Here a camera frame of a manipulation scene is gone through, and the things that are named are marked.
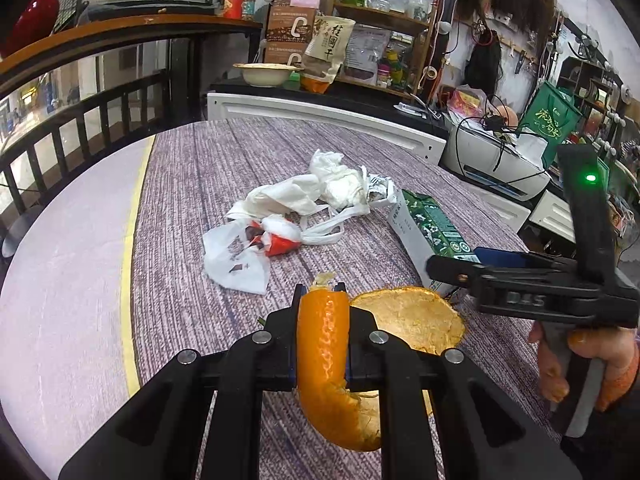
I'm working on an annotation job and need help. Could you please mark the cream bowl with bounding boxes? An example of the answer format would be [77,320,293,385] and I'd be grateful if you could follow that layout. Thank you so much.
[232,62,305,88]

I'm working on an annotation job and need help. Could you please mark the green white drink carton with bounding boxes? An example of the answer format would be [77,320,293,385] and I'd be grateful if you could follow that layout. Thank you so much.
[387,189,483,301]

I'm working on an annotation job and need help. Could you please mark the red vase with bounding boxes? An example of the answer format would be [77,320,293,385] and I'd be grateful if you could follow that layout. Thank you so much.
[0,0,61,58]

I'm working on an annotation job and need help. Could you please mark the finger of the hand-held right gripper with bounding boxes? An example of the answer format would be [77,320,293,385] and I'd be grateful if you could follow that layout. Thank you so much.
[425,254,501,293]
[472,246,581,272]

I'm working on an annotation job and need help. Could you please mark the brown cardboard box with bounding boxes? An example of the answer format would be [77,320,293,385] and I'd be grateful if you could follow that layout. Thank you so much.
[265,0,336,68]

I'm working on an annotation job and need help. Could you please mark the green tote bag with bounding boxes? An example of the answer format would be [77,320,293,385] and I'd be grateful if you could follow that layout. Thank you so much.
[520,80,583,171]

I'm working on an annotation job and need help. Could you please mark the wooden shelf rack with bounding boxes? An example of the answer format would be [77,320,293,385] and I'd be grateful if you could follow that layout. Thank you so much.
[332,0,436,101]

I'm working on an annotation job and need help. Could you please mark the striped purple tablecloth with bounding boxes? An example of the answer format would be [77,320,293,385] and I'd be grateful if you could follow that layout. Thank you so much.
[131,117,563,480]

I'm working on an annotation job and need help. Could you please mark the black hair bundle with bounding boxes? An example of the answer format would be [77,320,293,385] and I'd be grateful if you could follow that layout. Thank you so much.
[464,30,502,96]

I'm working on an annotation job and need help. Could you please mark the crumpled white tissue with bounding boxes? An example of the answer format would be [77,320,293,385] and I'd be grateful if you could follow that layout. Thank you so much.
[309,149,371,210]

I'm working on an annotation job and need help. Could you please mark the black wooden railing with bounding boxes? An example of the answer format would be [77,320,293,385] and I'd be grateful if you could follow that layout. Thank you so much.
[0,70,171,221]

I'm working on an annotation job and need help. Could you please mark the kraft paper snack bag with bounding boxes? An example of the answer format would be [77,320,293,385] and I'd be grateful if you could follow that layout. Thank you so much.
[302,15,357,93]

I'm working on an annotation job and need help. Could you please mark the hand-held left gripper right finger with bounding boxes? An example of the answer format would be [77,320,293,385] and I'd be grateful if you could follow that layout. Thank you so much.
[334,282,583,480]

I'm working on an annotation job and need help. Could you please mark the white plastic bag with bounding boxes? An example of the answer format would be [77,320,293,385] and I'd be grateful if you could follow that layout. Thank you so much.
[202,205,372,295]

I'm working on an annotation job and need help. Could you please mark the person's right hand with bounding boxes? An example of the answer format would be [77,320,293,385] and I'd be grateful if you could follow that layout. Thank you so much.
[529,320,640,413]

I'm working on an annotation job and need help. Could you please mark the printed paper wrapper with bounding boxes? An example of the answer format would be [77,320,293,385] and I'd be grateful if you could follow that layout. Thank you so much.
[367,174,399,209]

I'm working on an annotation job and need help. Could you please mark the white printer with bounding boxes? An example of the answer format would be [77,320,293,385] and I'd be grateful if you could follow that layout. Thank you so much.
[442,122,551,202]

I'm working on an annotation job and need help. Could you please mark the wooden counter ledge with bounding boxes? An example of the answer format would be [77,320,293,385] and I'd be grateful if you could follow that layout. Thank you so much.
[0,12,263,91]

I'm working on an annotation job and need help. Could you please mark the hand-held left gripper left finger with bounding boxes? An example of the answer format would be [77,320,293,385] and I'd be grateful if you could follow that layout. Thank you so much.
[59,284,306,480]

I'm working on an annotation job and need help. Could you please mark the hanging dark wigs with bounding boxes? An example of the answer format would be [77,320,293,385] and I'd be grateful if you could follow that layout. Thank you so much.
[492,0,558,46]

